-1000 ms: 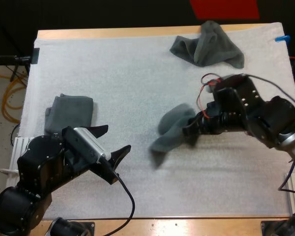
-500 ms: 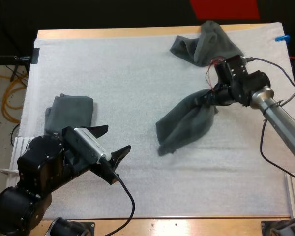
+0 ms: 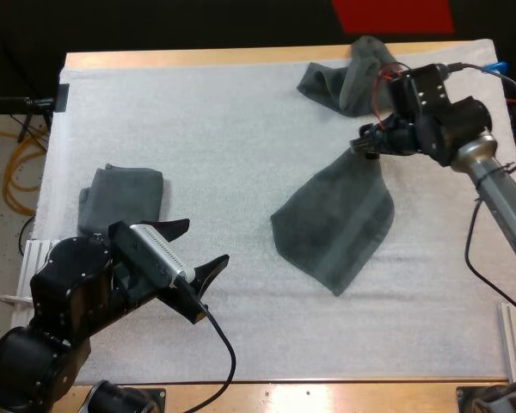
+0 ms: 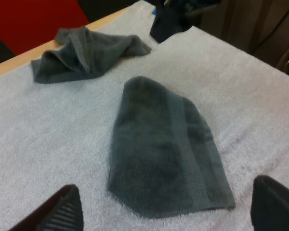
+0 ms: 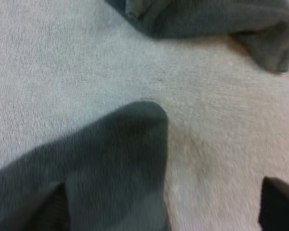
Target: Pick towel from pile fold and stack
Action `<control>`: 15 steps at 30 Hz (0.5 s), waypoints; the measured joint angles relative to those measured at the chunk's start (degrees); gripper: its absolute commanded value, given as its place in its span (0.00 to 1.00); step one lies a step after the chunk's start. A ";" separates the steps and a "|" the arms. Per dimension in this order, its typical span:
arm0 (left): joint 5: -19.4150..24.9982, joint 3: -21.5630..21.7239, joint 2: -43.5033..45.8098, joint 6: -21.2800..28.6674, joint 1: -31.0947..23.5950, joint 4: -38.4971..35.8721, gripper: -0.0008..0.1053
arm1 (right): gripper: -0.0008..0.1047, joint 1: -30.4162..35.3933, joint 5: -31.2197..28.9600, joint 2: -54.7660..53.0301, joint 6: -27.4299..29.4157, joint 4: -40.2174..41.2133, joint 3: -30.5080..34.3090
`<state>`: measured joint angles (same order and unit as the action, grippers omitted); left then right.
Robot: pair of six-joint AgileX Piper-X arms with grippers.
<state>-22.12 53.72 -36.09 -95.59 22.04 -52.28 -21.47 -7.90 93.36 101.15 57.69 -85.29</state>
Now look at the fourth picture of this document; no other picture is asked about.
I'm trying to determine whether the grey-green towel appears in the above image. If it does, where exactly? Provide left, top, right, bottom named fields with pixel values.
left=30, top=26, right=152, bottom=84
left=106, top=76, right=236, bottom=219

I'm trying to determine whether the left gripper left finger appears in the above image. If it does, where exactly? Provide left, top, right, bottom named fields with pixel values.
left=8, top=184, right=84, bottom=231

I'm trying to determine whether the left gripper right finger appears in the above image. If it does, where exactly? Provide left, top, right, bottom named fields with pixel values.
left=250, top=175, right=289, bottom=231

